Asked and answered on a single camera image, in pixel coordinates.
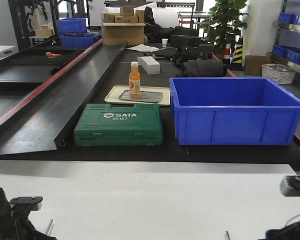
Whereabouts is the large blue plastic bin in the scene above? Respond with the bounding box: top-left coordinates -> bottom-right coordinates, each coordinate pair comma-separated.
169,77 -> 300,146

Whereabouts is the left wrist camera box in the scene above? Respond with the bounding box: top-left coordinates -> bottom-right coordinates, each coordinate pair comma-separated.
10,196 -> 43,212

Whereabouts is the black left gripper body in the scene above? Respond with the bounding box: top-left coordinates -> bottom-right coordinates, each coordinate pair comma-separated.
0,187 -> 56,240

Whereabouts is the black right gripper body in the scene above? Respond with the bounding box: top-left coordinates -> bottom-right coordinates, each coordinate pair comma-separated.
264,221 -> 300,240

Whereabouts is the blue bin far left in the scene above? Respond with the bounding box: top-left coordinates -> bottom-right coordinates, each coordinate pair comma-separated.
57,18 -> 101,49

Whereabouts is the striped traffic cone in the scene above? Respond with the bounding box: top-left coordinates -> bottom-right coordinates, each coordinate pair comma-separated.
230,36 -> 243,71

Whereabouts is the dark bag on conveyor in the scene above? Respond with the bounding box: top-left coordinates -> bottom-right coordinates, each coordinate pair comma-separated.
176,58 -> 228,78

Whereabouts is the white mesh basket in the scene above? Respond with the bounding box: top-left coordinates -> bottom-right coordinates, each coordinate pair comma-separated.
262,63 -> 296,85

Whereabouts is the white rectangular box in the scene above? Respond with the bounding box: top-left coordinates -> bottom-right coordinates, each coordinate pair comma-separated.
137,56 -> 161,75

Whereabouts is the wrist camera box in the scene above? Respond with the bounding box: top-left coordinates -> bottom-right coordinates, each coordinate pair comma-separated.
10,196 -> 43,212
279,175 -> 300,197

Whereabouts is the brown cardboard box floor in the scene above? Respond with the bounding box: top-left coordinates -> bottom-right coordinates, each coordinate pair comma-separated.
244,55 -> 271,76

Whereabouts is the metal shelf rack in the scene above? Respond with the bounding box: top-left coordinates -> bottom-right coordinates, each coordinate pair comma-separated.
267,0 -> 300,74

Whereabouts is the green SATA tool case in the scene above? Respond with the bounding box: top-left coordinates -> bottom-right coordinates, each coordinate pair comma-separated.
74,103 -> 163,147

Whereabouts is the orange tool on conveyor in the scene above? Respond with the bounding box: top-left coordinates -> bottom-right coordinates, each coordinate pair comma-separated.
46,52 -> 61,58

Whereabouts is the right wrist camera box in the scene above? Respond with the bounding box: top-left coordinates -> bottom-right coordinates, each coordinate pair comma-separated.
279,175 -> 300,197

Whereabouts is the green potted plant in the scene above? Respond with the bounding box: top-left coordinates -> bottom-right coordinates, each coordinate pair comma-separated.
206,0 -> 248,53

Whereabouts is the large open cardboard box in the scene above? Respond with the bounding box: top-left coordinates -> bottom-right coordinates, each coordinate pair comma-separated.
101,23 -> 145,46

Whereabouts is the white paper cup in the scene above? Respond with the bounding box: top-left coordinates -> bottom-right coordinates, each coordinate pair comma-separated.
161,38 -> 168,48

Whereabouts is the orange juice bottle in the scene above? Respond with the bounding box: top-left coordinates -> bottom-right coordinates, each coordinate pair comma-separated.
129,61 -> 141,98

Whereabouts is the beige plastic tray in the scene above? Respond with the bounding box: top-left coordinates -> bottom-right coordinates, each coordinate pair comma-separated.
104,85 -> 170,107

